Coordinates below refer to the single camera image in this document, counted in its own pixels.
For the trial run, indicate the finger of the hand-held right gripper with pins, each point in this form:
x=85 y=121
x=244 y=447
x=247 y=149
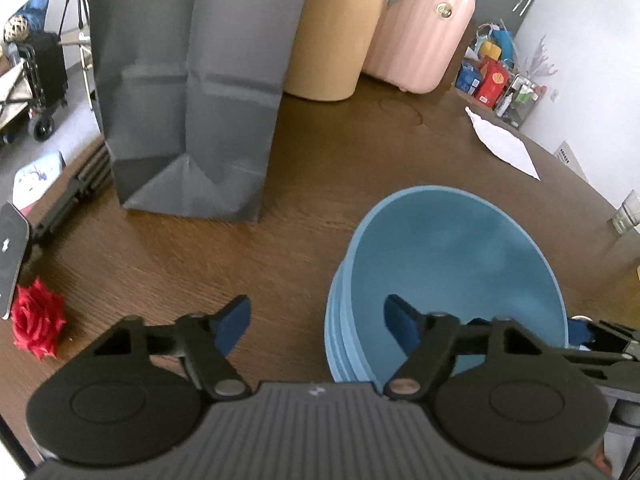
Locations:
x=580 y=332

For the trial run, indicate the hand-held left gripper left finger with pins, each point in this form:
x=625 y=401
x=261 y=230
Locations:
x=232 y=325

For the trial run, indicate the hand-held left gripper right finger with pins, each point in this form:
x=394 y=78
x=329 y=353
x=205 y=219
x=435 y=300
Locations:
x=402 y=325

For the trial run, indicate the small blue bowl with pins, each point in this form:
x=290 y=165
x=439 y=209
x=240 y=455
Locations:
x=450 y=270

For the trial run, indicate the clear drinking glass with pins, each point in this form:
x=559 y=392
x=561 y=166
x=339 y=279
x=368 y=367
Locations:
x=627 y=215

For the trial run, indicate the white printed card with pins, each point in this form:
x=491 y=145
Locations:
x=570 y=157

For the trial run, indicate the red artificial rose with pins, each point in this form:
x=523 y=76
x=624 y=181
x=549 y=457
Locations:
x=37 y=325

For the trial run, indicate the white paper napkin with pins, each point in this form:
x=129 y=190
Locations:
x=502 y=142

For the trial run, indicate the black folded tripod legs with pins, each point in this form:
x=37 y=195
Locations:
x=70 y=195

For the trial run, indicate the black flat holder plate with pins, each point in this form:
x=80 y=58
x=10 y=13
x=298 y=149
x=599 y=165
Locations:
x=10 y=260

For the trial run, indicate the grey paper bag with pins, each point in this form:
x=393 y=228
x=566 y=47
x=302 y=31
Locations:
x=200 y=85

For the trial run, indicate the white printed tin box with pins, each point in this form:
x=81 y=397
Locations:
x=37 y=175

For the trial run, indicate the blue box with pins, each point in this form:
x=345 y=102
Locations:
x=467 y=79

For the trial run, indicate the red box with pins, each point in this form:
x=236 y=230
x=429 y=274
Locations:
x=492 y=80

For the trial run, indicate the white decorative branches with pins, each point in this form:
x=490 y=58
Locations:
x=542 y=60

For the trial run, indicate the pink ribbed case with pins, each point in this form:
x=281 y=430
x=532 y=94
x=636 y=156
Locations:
x=420 y=45

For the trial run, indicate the yellow item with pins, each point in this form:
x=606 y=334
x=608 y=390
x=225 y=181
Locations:
x=490 y=51

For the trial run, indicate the black trolley cart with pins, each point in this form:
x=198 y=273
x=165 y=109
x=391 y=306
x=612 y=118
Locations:
x=47 y=70

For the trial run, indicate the woven helmet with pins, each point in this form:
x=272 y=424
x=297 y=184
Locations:
x=17 y=28

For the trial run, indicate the blue fabric bag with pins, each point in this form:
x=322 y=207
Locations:
x=36 y=7

